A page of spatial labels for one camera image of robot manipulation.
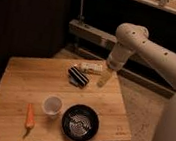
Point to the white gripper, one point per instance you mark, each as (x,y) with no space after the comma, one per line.
(115,61)

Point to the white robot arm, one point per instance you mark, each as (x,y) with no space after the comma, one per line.
(166,128)

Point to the black ceramic bowl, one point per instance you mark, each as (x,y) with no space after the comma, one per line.
(80,122)

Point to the white small bottle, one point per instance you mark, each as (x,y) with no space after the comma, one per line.
(93,68)

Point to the grey metal beam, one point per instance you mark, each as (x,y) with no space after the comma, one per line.
(130,40)

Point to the metal pole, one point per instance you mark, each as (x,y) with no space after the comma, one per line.
(81,16)

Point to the wooden table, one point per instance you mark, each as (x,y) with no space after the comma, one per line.
(35,93)

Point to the orange carrot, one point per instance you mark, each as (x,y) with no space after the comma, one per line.
(29,122)

